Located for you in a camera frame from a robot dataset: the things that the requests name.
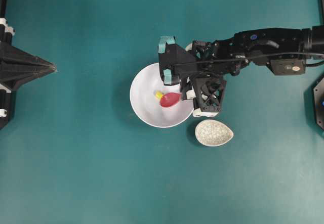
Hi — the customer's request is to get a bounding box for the yellow hexagonal prism block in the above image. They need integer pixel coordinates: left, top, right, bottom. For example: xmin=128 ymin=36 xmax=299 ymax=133
xmin=154 ymin=91 xmax=164 ymax=100

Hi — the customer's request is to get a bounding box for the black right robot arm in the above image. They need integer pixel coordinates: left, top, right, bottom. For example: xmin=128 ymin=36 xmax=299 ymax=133
xmin=177 ymin=26 xmax=323 ymax=117

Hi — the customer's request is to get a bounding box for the pink plastic spoon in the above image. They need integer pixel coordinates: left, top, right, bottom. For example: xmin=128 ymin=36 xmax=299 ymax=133
xmin=159 ymin=93 xmax=181 ymax=108

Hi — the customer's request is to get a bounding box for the speckled egg-shaped spoon rest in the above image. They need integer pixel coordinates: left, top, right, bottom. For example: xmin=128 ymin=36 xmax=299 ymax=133
xmin=195 ymin=119 xmax=234 ymax=147

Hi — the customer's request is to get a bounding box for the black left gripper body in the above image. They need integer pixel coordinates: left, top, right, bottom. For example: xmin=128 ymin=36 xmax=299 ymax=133
xmin=0 ymin=18 xmax=16 ymax=130

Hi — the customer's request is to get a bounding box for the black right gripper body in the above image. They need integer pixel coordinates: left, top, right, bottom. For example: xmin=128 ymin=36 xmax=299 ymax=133
xmin=180 ymin=77 xmax=227 ymax=118

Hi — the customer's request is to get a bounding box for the white round bowl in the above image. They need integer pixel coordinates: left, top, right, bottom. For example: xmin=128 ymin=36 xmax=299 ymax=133
xmin=130 ymin=63 xmax=193 ymax=128

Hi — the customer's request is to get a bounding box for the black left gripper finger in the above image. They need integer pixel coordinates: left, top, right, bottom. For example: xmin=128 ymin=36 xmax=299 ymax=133
xmin=1 ymin=62 xmax=56 ymax=91
xmin=1 ymin=41 xmax=56 ymax=70

